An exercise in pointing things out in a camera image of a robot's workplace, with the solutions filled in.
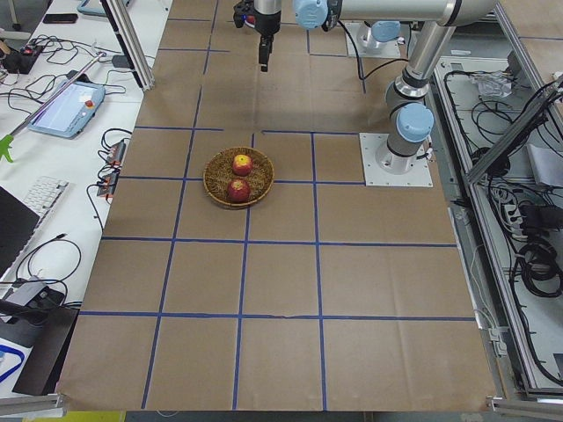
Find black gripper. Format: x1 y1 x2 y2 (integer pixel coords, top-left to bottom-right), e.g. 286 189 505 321
253 0 282 71

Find red yellow apple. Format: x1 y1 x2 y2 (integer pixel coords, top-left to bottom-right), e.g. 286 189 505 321
231 154 253 177

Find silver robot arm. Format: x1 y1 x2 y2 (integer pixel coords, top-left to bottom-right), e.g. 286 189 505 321
293 1 496 174
355 20 401 58

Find woven wicker basket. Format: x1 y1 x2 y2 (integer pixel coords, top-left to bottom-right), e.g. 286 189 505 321
203 147 274 208

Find red apple near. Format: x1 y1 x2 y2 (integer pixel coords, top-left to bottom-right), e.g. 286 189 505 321
227 178 251 203

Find black power adapter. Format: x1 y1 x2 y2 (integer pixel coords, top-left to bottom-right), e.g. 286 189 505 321
111 55 130 69

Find orange black adapter upper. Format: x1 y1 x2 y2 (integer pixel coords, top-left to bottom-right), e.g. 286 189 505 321
106 141 127 166

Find orange black adapter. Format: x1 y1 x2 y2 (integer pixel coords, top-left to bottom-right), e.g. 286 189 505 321
106 141 127 166
97 171 119 200

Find blue teach pendant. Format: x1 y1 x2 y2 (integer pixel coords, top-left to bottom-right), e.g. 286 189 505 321
27 82 106 139

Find orange black adapter lower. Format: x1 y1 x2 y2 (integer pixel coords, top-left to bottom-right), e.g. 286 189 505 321
97 171 119 200

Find black smartphone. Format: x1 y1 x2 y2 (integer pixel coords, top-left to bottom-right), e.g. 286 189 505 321
42 13 78 25

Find crumpled white paper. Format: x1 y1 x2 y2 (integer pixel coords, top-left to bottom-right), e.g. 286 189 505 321
470 72 513 98

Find black box on desk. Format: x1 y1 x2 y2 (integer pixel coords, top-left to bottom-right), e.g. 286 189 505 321
1 52 37 75

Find white keyboard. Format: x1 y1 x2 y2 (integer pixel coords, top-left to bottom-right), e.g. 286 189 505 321
23 176 69 223

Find green reacher grabber stick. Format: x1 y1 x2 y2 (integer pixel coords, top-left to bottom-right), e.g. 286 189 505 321
1 52 106 163

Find black laptop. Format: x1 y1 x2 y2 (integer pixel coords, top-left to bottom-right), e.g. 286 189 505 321
0 187 39 276

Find grey usb hub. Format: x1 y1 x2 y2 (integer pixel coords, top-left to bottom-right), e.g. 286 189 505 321
4 281 47 306

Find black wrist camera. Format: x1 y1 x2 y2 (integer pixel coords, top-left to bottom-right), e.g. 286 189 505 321
233 0 255 28

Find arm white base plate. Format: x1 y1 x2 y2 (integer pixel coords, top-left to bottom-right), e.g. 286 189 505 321
345 21 406 59
359 133 434 188

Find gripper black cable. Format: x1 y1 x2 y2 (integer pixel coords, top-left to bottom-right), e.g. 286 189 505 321
323 17 414 81

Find aluminium frame post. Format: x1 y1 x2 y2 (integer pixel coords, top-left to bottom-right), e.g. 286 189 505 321
101 0 155 91

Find coiled black cables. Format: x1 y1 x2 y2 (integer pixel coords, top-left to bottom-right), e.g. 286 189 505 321
509 239 563 300

